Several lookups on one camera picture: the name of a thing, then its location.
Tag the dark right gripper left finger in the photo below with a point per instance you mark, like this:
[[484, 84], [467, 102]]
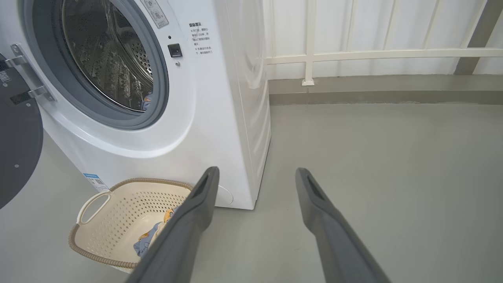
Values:
[[184, 236]]

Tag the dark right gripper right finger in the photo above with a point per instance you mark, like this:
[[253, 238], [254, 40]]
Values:
[[338, 243]]

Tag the cream and blue cartoon garment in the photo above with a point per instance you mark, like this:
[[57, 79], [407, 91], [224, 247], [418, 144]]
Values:
[[147, 243]]

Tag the blue cartoon print garment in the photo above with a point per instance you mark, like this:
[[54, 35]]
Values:
[[147, 103]]

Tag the black round glass washer door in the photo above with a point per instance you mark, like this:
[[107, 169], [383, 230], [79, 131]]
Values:
[[19, 149]]

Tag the cream perforated laundry basket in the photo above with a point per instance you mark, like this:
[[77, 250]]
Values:
[[114, 224]]

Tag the white front-load washing machine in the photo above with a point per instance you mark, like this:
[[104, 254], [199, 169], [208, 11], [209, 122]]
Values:
[[204, 129]]

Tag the black door latch socket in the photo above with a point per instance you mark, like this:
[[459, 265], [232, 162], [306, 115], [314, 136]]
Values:
[[175, 50]]

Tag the metal door hinge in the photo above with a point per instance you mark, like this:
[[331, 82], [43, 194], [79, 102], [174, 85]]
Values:
[[27, 74]]

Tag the round white filter cover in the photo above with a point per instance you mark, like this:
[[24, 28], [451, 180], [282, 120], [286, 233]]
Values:
[[224, 195]]

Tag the blue energy label sticker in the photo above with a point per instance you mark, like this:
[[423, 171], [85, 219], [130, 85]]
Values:
[[96, 182]]

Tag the white metal railing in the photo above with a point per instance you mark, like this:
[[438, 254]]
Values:
[[310, 55]]

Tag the printed text label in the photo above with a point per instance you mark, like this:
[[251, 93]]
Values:
[[201, 39]]

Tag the grey warning sticker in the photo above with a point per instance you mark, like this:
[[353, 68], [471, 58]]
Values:
[[155, 13]]

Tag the small white QR sticker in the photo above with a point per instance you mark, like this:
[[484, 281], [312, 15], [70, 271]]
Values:
[[5, 76]]

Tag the grey slanted post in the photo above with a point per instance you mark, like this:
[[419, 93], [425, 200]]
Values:
[[477, 39]]

